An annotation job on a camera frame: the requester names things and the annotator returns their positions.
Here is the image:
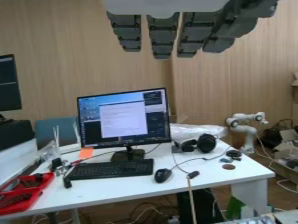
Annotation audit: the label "dark grey five-finger robot hand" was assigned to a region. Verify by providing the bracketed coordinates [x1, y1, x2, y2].
[105, 0, 281, 60]

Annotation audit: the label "computer monitor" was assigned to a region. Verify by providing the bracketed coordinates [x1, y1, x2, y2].
[76, 87, 173, 150]

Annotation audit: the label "small white jointed device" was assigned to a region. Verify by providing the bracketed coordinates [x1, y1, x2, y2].
[223, 111, 270, 155]

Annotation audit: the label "black headphones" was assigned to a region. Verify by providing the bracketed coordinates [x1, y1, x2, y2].
[178, 133, 218, 155]

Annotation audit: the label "dark screen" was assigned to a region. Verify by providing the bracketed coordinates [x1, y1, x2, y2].
[0, 54, 23, 113]

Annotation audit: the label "orange sticky note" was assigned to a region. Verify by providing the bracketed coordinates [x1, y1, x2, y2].
[78, 147, 96, 160]

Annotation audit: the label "black keyboard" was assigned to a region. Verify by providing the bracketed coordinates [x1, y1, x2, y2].
[65, 158, 156, 181]

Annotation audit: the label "black mouse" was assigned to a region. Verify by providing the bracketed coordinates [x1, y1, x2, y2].
[153, 167, 174, 184]

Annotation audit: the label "black case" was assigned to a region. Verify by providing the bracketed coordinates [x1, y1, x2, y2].
[0, 119, 36, 152]

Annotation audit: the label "white desk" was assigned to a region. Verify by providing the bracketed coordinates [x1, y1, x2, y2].
[0, 138, 277, 224]

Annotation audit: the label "red tray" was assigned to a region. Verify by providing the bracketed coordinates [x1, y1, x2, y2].
[15, 171, 57, 192]
[0, 186, 45, 216]

